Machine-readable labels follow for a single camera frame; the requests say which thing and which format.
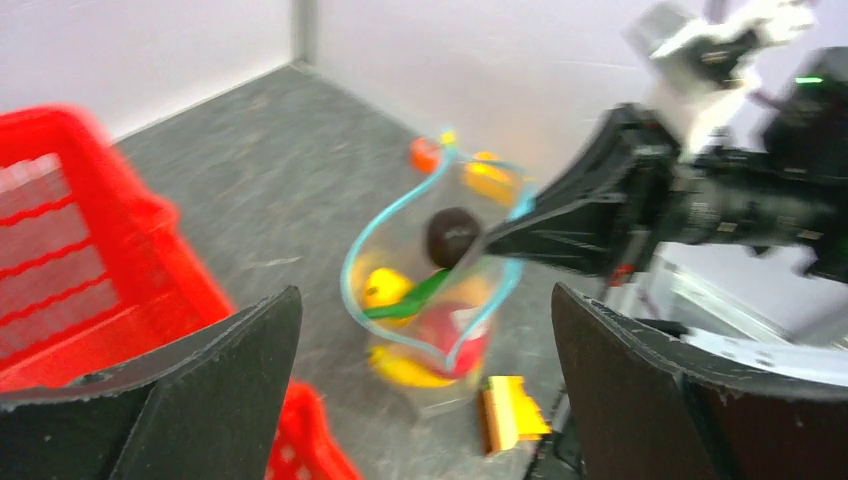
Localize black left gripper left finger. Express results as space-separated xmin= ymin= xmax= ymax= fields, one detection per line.
xmin=1 ymin=286 xmax=302 ymax=479

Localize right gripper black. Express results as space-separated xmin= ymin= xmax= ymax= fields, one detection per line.
xmin=483 ymin=104 xmax=682 ymax=279

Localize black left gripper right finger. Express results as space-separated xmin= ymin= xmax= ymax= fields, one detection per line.
xmin=551 ymin=284 xmax=847 ymax=479

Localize dark purple plum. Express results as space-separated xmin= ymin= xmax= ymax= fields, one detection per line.
xmin=425 ymin=207 xmax=482 ymax=269

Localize red apple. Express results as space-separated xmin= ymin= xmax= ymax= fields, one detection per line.
xmin=418 ymin=302 xmax=489 ymax=378

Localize long green chili pepper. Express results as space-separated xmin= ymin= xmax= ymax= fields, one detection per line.
xmin=396 ymin=269 xmax=452 ymax=316

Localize clear zip top bag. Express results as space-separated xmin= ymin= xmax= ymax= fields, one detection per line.
xmin=340 ymin=130 xmax=534 ymax=417

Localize yellow banana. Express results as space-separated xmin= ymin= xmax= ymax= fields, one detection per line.
xmin=367 ymin=345 xmax=457 ymax=389

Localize yellow squash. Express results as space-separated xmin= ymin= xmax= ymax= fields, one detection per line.
xmin=362 ymin=267 xmax=416 ymax=328

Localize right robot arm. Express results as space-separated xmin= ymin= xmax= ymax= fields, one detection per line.
xmin=485 ymin=47 xmax=847 ymax=479

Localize yellow window toy block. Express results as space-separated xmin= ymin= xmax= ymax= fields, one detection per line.
xmin=463 ymin=151 xmax=517 ymax=207

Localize yellow orange toy sandwich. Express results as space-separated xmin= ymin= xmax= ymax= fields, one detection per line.
xmin=479 ymin=376 xmax=552 ymax=455

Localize orange half-round block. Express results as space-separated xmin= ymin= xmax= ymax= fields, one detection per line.
xmin=408 ymin=137 xmax=442 ymax=175

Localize red plastic basket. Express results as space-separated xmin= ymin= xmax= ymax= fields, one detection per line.
xmin=1 ymin=107 xmax=358 ymax=479

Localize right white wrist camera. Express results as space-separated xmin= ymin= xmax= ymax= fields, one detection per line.
xmin=625 ymin=1 xmax=815 ymax=163

